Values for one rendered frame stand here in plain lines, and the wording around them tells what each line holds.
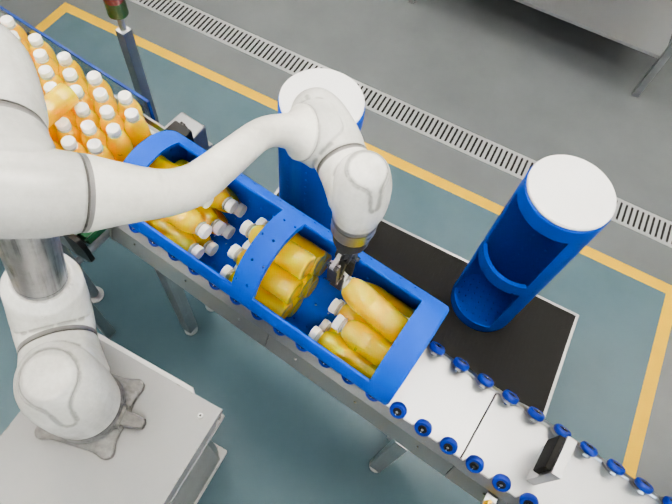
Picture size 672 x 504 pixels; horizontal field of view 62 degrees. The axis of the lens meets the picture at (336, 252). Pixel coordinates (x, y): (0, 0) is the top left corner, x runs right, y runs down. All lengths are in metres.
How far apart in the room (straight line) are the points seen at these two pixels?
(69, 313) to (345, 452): 1.48
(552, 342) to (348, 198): 1.82
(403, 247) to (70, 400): 1.77
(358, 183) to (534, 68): 2.95
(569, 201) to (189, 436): 1.25
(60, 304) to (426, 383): 0.92
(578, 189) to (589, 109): 1.87
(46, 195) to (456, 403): 1.17
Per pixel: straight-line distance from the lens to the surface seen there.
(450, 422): 1.56
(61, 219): 0.72
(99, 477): 1.39
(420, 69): 3.54
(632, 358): 2.96
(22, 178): 0.70
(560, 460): 1.47
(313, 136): 1.00
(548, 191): 1.83
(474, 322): 2.46
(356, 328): 1.34
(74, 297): 1.23
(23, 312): 1.23
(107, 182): 0.73
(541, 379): 2.55
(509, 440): 1.60
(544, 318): 2.66
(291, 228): 1.35
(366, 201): 0.93
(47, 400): 1.17
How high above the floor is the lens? 2.40
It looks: 62 degrees down
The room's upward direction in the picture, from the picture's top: 10 degrees clockwise
